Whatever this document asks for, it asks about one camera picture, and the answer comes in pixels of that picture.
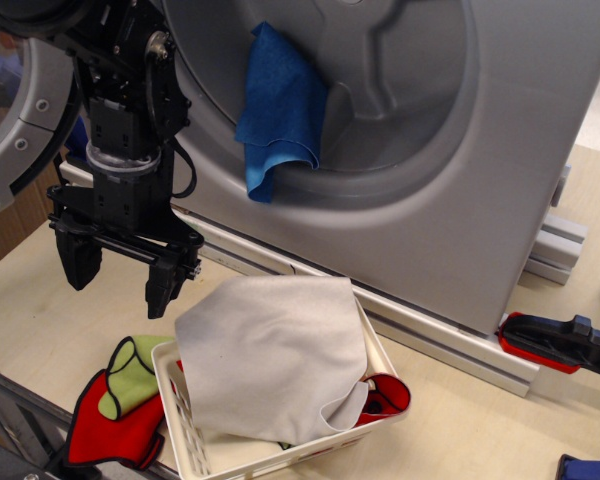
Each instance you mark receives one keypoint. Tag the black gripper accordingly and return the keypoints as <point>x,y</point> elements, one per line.
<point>127,211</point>

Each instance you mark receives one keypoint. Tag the blue cloth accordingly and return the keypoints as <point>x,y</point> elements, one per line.
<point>283,117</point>

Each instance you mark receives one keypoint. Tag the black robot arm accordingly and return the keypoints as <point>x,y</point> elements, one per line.
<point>115,61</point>

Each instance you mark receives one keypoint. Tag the grey washing machine door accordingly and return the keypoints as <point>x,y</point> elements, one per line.
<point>39,104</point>

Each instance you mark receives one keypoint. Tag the white plastic laundry basket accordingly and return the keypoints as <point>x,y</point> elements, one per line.
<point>205,454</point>

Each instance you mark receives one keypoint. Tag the grey toy washing machine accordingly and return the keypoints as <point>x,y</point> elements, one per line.
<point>447,129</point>

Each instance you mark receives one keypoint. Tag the green cloth with black trim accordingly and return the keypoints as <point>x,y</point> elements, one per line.
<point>130,376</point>

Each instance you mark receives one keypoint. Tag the red cloth with black trim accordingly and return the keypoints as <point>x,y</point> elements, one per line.
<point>133,441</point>

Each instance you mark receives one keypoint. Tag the grey cloth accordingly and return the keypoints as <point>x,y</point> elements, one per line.
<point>276,358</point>

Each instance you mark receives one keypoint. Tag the red cloth in basket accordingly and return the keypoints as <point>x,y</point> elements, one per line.
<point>388,396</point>

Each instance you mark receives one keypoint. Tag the red and black clamp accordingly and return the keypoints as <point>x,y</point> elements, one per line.
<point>565,346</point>

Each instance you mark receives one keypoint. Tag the blue black clamp bottom right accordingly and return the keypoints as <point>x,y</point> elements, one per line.
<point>571,468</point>

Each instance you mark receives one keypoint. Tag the metal table frame rail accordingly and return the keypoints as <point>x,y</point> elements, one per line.
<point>33,439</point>

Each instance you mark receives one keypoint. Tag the aluminium extrusion rail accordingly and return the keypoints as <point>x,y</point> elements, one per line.
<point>430,340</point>

